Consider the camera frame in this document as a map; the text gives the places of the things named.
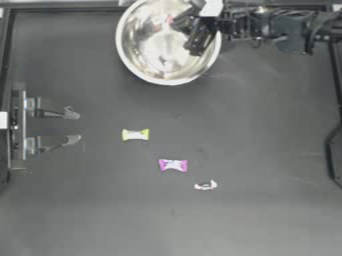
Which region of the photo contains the green candy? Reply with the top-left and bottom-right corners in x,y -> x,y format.
121,128 -> 150,142

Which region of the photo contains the purple candy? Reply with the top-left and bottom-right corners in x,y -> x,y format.
157,158 -> 189,173

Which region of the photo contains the white candy with red twists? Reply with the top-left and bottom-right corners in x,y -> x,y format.
193,179 -> 218,192

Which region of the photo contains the steel bowl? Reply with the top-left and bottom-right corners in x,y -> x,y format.
114,0 -> 222,87

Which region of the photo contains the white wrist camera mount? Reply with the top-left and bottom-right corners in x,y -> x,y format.
197,0 -> 225,18
0,111 -> 9,131

